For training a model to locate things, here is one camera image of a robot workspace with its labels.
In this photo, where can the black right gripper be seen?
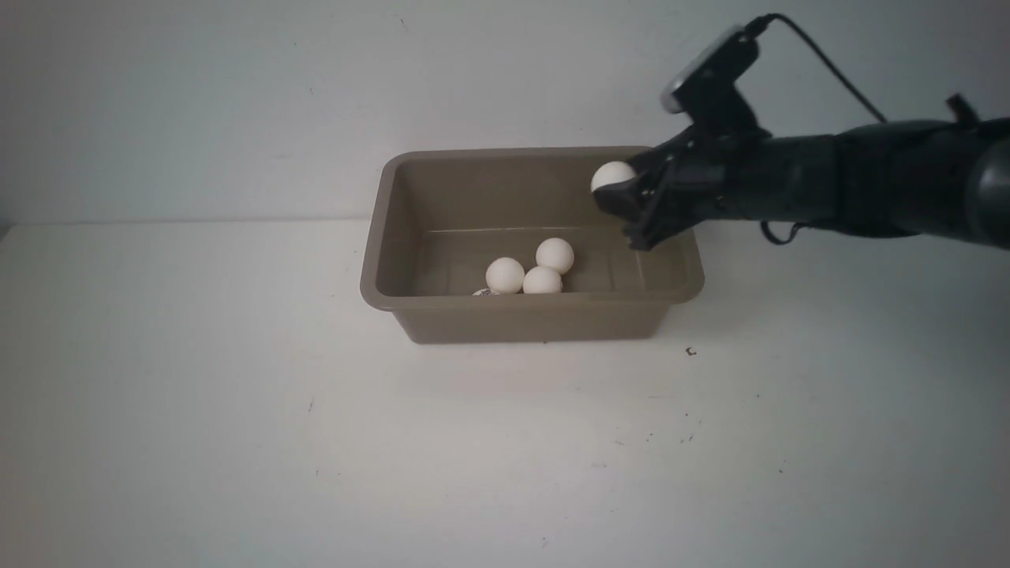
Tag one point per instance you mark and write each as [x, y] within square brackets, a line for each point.
[678, 183]

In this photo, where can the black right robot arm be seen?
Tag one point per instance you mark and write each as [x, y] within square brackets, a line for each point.
[899, 179]

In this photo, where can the tan plastic bin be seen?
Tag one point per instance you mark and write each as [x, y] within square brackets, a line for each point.
[442, 217]

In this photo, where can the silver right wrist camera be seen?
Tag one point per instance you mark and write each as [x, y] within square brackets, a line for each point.
[712, 74]

